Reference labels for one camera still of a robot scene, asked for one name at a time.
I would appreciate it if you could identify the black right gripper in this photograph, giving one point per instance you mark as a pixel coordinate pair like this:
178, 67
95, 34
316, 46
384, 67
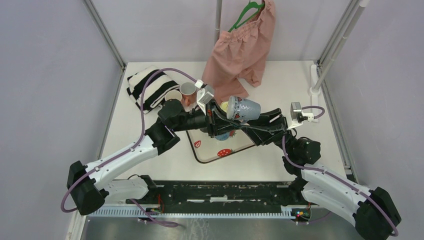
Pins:
261, 131

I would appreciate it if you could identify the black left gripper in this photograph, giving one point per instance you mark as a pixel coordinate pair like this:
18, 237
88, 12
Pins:
215, 123

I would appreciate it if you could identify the bright blue mug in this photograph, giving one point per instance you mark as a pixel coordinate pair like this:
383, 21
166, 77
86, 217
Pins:
222, 137

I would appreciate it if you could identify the grey blue mug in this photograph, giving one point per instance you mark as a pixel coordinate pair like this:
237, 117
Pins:
242, 109

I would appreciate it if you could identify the strawberry print tray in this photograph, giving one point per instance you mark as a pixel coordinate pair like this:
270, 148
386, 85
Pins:
208, 149

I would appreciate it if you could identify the floral salmon mug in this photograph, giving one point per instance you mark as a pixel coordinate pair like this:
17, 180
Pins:
188, 91

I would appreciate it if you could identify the plain pink tall mug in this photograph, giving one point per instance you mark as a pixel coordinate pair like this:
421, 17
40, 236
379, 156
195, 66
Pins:
174, 95

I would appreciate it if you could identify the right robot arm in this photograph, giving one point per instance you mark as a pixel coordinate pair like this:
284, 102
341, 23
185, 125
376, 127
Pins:
372, 212

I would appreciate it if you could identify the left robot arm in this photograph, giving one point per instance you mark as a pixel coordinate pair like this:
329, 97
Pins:
90, 185

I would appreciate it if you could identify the green faceted mug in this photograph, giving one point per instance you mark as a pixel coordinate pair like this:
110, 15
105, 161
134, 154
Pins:
224, 106

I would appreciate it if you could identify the pink shorts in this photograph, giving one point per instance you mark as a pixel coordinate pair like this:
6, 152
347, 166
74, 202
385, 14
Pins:
241, 54

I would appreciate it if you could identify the black white striped towel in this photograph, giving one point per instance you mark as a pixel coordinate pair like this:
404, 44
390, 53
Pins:
147, 91

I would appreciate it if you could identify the centre metal pole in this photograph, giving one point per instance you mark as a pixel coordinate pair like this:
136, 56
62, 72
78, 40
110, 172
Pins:
218, 14

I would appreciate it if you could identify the green clothes hanger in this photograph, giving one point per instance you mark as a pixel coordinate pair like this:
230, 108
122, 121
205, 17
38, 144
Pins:
248, 12

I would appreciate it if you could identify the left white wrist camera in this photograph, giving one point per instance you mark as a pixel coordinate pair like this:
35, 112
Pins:
204, 95

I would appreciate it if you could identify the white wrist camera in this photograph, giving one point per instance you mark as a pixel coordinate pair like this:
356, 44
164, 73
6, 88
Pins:
298, 116
204, 95

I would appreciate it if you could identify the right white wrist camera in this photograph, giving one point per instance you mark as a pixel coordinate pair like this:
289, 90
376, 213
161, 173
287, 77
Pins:
298, 116

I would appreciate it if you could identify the white cable duct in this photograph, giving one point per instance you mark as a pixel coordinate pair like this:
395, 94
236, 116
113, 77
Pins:
135, 212

